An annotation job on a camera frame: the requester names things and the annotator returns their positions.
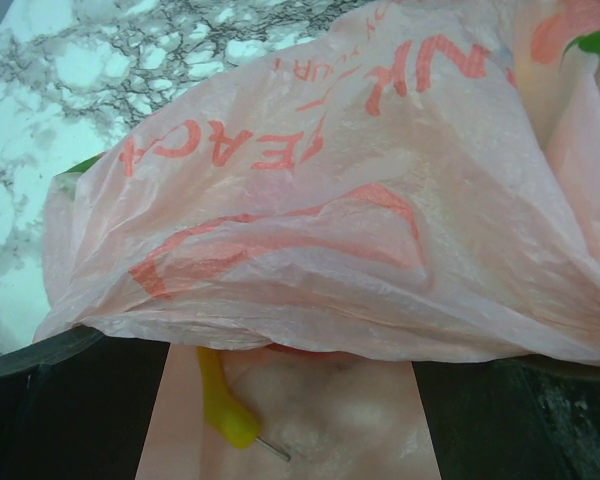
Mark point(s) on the yellow fake banana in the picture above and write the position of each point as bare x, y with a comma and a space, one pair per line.
230, 418

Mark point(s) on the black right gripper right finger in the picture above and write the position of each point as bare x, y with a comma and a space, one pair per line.
529, 417

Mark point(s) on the pink plastic bag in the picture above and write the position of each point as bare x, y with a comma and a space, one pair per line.
420, 184

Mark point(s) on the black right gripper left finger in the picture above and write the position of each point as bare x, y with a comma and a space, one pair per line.
77, 406

